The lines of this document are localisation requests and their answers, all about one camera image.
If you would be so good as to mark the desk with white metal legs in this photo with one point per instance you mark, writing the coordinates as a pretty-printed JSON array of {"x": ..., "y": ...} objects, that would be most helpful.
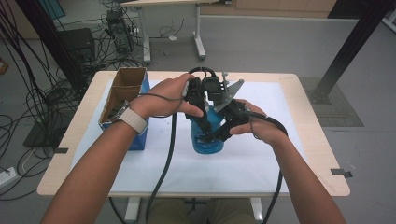
[{"x": 197, "y": 31}]

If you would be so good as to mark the black computer tower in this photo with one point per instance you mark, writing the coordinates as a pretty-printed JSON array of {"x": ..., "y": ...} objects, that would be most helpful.
[{"x": 120, "y": 31}]

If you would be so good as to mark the black box case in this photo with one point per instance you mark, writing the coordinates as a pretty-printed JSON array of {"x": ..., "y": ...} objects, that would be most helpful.
[{"x": 77, "y": 43}]

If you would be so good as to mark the black tape strip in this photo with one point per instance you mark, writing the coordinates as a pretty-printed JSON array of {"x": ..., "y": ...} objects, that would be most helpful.
[
  {"x": 60, "y": 150},
  {"x": 341, "y": 172}
]

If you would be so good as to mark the black stand base plate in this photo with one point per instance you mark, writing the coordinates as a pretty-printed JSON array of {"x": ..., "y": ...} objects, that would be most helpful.
[{"x": 40, "y": 137}]

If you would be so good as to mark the black metal stand post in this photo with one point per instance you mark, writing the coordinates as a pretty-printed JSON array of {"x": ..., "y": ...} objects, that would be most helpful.
[
  {"x": 358, "y": 37},
  {"x": 46, "y": 31}
]

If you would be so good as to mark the blue cardboard box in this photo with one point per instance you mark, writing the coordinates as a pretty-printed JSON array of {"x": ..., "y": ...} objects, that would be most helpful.
[{"x": 127, "y": 77}]

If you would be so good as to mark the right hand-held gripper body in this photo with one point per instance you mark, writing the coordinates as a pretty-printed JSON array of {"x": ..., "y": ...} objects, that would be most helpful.
[{"x": 236, "y": 112}]

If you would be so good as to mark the blue detergent bottle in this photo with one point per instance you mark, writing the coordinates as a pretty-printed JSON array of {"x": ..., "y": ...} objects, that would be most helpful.
[{"x": 205, "y": 147}]

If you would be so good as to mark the person's right hand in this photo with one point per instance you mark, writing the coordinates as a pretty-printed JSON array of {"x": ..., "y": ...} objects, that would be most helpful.
[{"x": 264, "y": 127}]

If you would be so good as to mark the teal panel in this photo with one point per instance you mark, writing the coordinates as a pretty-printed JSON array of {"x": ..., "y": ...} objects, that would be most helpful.
[{"x": 53, "y": 7}]

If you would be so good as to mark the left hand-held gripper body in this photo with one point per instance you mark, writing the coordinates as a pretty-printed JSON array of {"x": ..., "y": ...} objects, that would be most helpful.
[{"x": 202, "y": 90}]

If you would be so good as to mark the white table leg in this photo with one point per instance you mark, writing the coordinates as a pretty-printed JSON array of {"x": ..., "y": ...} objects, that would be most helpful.
[
  {"x": 132, "y": 210},
  {"x": 256, "y": 210}
]

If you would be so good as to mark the white power strip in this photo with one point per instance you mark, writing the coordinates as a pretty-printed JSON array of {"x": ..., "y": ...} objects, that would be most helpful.
[{"x": 7, "y": 176}]

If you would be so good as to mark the person's left hand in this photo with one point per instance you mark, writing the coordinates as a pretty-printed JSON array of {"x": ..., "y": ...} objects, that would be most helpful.
[{"x": 162, "y": 104}]

